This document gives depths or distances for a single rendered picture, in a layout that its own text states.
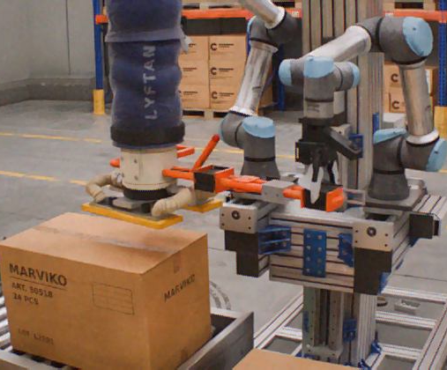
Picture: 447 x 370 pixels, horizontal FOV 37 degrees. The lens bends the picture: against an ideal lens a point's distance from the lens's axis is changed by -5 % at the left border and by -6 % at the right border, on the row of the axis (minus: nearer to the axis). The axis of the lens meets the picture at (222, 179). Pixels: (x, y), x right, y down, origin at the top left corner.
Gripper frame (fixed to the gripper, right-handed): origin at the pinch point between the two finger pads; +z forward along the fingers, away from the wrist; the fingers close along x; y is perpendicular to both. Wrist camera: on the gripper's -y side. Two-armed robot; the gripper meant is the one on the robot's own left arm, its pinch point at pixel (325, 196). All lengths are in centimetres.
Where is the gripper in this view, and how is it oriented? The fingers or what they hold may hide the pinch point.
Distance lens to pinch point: 181.6
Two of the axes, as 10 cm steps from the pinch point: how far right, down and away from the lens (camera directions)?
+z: 0.2, 9.7, 2.5
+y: -8.0, -1.3, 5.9
